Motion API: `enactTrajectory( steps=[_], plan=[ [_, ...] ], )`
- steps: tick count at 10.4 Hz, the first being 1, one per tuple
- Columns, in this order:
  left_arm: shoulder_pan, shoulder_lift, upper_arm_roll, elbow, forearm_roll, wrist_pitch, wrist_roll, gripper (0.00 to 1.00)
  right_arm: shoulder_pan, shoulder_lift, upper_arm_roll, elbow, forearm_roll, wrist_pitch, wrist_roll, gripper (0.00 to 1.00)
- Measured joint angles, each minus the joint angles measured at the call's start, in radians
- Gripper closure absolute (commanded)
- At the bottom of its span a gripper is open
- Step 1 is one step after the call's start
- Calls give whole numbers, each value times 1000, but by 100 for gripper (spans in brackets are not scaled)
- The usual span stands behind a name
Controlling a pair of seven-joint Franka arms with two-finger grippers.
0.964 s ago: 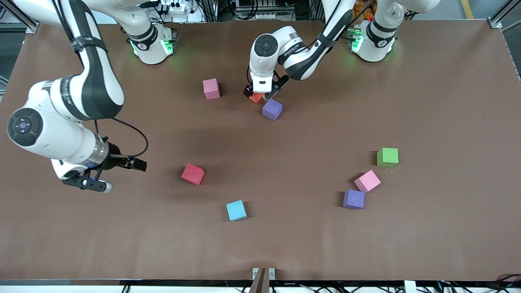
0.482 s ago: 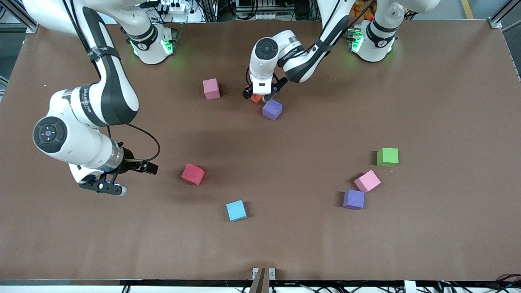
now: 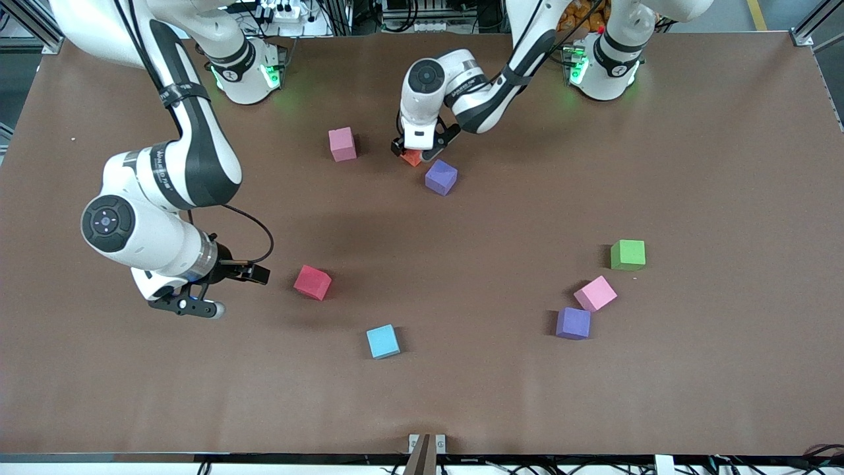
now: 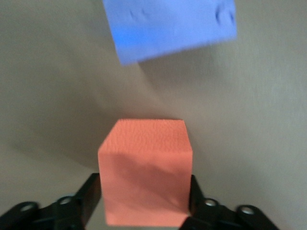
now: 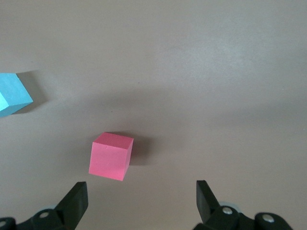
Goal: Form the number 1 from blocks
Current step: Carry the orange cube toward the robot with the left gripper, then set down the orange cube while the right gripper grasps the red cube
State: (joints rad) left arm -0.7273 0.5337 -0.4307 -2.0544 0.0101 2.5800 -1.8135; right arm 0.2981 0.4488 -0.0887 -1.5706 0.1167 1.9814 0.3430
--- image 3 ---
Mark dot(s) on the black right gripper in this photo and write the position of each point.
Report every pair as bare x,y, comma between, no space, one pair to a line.
226,262

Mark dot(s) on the orange foam cube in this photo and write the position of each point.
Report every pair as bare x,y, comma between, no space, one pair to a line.
412,159

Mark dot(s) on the purple foam cube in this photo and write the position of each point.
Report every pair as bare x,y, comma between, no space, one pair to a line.
440,177
573,323

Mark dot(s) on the light pink foam cube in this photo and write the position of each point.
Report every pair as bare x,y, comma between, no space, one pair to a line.
595,293
342,145

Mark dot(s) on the dark pink foam cube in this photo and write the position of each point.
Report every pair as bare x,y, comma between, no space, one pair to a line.
312,282

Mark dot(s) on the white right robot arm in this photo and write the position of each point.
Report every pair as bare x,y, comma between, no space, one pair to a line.
198,152

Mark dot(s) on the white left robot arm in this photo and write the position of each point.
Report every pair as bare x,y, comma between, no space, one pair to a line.
488,99

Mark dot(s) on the white power strip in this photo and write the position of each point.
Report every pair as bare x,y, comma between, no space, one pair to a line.
285,10
422,26

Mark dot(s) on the light blue foam cube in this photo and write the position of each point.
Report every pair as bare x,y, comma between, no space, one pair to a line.
383,342

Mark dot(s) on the orange snack bag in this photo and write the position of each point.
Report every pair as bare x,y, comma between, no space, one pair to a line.
575,20

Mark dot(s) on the green foam cube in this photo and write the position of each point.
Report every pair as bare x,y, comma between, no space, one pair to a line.
628,254

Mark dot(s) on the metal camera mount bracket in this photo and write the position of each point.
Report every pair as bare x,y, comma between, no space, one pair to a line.
427,448

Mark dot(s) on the aluminium frame rail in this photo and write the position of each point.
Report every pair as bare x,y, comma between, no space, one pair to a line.
39,30
808,33

